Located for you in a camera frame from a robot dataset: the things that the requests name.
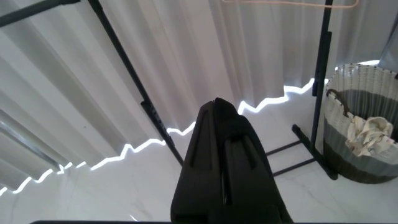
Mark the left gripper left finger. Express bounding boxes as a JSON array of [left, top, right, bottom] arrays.
[[170, 100, 224, 222]]

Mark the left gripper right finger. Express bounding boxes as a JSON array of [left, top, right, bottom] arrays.
[[218, 124, 293, 222]]

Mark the cream printed garment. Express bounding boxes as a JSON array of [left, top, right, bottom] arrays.
[[345, 116, 398, 158]]

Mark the white laundry basket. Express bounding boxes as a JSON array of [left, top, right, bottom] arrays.
[[323, 63, 398, 184]]

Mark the black clothes rack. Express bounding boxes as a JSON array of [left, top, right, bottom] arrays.
[[0, 0, 340, 181]]

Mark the pink clothes hanger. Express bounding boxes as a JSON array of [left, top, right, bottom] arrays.
[[220, 0, 361, 9]]

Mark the white curtain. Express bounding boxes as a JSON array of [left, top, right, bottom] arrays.
[[0, 0, 398, 195]]

